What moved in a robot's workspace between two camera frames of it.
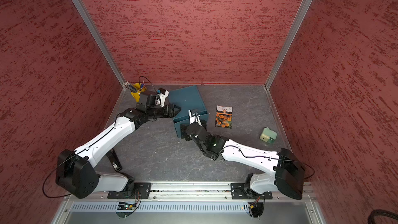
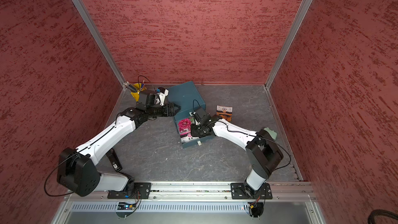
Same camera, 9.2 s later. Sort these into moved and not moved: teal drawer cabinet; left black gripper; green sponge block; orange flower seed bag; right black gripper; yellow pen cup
Moved: right black gripper; teal drawer cabinet
Not moved: green sponge block; yellow pen cup; left black gripper; orange flower seed bag
